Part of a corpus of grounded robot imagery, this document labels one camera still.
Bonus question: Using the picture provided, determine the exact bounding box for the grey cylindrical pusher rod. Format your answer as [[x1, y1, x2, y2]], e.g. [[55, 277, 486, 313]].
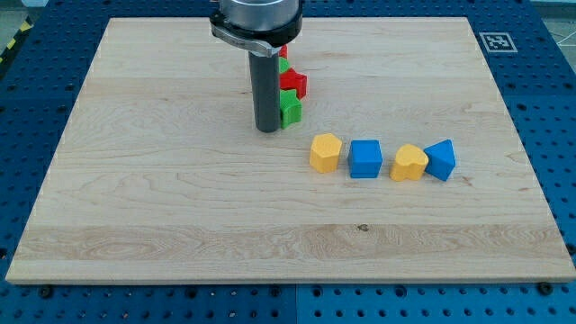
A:
[[248, 52, 281, 133]]

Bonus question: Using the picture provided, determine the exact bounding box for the yellow hexagon block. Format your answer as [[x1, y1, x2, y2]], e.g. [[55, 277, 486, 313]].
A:
[[310, 133, 343, 173]]

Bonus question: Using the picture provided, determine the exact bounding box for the green block behind rod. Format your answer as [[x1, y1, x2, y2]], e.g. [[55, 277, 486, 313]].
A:
[[279, 57, 291, 75]]

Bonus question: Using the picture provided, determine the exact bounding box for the red star block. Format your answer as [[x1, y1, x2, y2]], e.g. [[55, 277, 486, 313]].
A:
[[280, 67, 308, 99]]

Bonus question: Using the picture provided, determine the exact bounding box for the red block behind rod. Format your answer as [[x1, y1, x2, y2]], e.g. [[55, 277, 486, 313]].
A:
[[279, 45, 288, 59]]

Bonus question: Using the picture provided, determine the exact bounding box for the green star block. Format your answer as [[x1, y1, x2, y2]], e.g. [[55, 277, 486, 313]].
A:
[[280, 89, 302, 129]]

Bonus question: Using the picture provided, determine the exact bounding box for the blue cube block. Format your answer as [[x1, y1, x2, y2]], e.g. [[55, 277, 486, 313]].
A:
[[347, 139, 383, 178]]

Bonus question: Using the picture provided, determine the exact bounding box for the wooden board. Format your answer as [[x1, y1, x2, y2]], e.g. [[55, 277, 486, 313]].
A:
[[6, 17, 575, 284]]

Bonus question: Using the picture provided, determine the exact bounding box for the yellow heart block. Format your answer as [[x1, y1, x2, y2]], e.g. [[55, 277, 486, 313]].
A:
[[389, 144, 429, 182]]

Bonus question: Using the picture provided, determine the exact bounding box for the blue triangle block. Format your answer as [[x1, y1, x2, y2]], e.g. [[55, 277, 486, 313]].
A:
[[424, 139, 456, 182]]

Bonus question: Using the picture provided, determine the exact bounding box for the fiducial marker tag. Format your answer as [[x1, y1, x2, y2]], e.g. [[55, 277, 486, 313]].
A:
[[479, 31, 518, 53]]

